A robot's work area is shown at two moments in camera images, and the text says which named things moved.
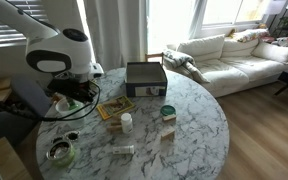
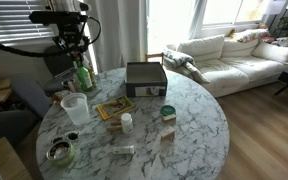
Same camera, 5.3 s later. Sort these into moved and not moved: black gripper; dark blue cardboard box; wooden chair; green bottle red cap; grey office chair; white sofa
Moved: black gripper; green bottle red cap
Not moved: dark blue cardboard box; grey office chair; white sofa; wooden chair
